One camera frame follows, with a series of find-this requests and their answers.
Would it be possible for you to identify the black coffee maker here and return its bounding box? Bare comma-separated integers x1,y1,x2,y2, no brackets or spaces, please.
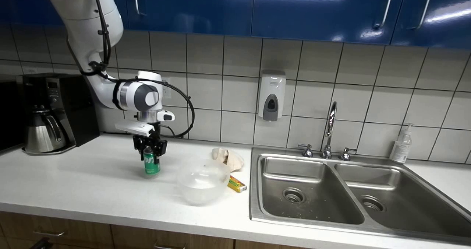
16,73,101,156

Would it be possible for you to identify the clear pump bottle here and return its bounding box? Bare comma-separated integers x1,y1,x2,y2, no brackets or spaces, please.
389,123,414,164

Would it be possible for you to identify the steel double sink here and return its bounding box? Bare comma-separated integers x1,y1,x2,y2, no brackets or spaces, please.
249,147,471,245

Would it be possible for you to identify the wooden drawer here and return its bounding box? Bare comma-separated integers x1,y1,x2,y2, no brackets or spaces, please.
110,224,236,249
0,211,114,249

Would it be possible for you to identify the chrome tap lever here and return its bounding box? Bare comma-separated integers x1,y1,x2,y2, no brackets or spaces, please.
339,147,358,161
298,143,314,158

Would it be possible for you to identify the blue cabinet door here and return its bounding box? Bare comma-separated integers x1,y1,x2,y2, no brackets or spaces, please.
0,0,129,30
124,0,255,36
390,0,471,51
251,0,408,45

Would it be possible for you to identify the green can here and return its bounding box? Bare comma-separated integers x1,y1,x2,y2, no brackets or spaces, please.
143,147,161,176

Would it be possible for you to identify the clear plastic bowl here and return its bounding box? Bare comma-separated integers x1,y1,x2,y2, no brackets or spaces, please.
176,158,231,207

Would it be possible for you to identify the beige cloth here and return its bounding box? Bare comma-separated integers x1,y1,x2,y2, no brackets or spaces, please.
212,147,245,172

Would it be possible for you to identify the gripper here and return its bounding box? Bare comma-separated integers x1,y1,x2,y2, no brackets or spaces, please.
133,122,169,165

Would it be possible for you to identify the blue wall cabinet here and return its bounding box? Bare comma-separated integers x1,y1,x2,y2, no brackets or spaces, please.
0,0,471,51

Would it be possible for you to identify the white wall soap dispenser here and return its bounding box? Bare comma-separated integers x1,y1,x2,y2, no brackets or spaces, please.
258,70,287,122

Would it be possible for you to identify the black microwave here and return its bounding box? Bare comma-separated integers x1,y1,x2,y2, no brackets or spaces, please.
0,79,25,154

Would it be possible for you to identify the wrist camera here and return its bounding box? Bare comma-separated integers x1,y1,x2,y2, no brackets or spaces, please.
115,122,155,137

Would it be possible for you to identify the chrome tap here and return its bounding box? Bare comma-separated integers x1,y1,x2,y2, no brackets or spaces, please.
319,101,338,159

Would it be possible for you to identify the steel coffee carafe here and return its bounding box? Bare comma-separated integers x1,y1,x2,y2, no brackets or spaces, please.
24,105,67,154

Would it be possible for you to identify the silver cabinet door handle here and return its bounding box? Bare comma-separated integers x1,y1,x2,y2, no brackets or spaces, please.
414,0,433,31
372,0,394,30
132,0,147,17

